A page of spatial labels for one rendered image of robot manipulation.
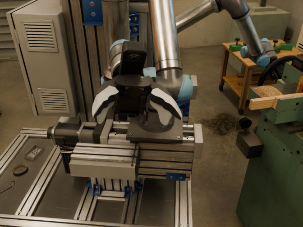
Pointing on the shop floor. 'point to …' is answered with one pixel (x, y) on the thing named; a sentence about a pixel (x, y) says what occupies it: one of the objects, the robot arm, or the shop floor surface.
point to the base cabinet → (272, 186)
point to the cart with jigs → (238, 85)
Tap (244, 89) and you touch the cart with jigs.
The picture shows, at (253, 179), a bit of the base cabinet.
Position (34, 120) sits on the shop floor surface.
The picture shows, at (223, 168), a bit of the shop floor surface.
